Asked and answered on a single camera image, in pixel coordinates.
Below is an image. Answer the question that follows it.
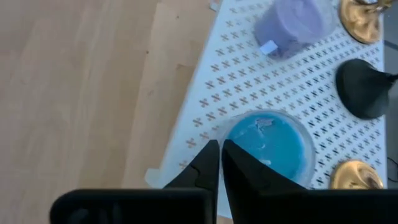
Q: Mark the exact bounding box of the black candlestick holder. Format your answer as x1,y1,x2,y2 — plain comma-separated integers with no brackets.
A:
335,58,398,121

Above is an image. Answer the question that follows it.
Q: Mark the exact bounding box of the purple candle jar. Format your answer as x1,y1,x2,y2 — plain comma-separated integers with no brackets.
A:
254,0,338,60

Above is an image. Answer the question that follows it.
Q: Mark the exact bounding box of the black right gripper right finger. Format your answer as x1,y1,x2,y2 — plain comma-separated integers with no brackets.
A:
221,139,398,224

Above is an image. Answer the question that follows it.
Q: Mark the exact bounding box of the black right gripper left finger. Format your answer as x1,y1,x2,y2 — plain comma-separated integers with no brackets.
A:
49,139,220,224

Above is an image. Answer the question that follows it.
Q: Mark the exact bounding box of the blue candle jar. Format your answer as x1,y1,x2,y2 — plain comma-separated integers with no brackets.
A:
216,109,318,189

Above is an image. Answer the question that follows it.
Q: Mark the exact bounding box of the white perforated stand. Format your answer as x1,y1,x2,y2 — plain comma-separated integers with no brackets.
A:
144,0,388,219

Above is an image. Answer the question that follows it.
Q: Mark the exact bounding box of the white paper tag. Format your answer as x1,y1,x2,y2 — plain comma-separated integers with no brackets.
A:
259,39,279,56

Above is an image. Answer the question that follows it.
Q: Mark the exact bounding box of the thin black cable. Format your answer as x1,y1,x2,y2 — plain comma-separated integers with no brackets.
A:
387,156,398,184

